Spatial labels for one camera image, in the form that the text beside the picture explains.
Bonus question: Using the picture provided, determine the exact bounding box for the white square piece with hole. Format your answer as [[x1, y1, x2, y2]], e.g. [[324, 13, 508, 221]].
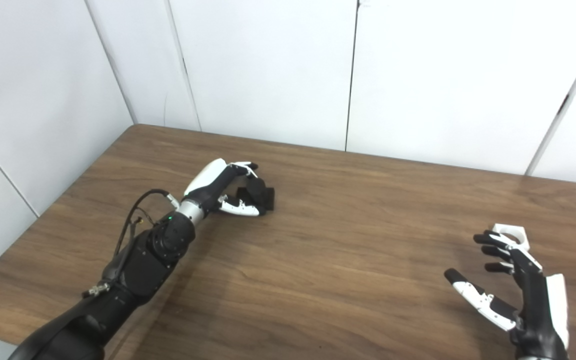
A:
[[491, 223, 531, 251]]

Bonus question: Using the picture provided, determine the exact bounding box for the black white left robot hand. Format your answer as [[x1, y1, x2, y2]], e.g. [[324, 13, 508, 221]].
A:
[[183, 158, 264, 217]]

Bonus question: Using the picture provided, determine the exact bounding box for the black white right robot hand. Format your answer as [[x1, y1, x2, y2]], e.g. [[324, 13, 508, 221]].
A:
[[444, 230, 570, 360]]

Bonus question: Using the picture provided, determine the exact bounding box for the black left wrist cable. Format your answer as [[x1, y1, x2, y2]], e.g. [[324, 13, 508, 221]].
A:
[[82, 189, 181, 298]]

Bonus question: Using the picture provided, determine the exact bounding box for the thin left arm wire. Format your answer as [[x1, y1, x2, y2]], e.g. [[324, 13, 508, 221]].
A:
[[128, 210, 156, 241]]

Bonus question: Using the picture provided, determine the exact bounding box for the black peg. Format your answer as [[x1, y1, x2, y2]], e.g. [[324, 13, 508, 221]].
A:
[[235, 176, 275, 216]]

